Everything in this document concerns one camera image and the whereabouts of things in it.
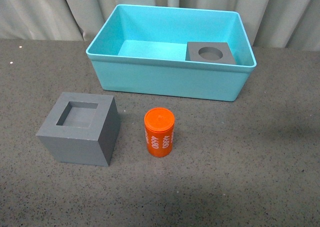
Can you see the white curtain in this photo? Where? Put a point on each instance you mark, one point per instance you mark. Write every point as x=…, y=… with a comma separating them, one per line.
x=268, y=23

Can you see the orange cylinder with white numbers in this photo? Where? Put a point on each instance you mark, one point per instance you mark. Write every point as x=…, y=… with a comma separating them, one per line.
x=159, y=123

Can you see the gray block with round hole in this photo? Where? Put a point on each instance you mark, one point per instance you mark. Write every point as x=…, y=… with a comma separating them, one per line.
x=210, y=52

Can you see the gray block with square hole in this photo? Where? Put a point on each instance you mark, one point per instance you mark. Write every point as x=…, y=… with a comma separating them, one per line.
x=81, y=128

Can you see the blue plastic box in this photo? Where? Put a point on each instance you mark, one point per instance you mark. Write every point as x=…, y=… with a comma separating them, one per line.
x=143, y=49

